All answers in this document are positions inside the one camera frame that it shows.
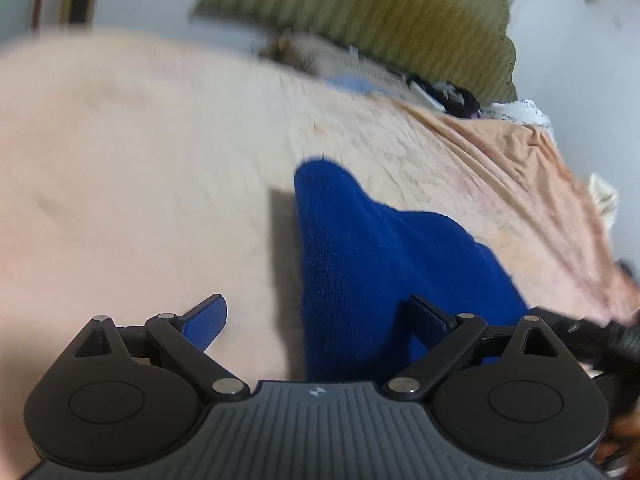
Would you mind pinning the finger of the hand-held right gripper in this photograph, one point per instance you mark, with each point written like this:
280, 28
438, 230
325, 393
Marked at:
580, 331

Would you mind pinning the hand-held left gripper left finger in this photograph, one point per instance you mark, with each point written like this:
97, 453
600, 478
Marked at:
204, 324

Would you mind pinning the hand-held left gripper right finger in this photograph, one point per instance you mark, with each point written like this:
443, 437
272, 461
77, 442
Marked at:
425, 324

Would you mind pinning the blue knitted garment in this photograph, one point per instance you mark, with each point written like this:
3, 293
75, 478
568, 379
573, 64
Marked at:
380, 260

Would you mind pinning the dark clothes pile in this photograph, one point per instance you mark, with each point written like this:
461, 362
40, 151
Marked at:
450, 96

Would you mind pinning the cream crumpled cloth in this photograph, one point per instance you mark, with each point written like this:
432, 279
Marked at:
604, 197

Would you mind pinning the peach bed sheet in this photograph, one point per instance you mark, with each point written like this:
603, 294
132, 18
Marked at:
140, 185

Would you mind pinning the white cloth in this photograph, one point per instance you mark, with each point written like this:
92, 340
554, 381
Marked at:
520, 112

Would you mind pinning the light blue cloth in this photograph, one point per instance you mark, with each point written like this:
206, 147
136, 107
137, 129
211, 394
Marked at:
357, 85

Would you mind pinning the olive green headboard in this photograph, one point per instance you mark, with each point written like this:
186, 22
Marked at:
380, 15

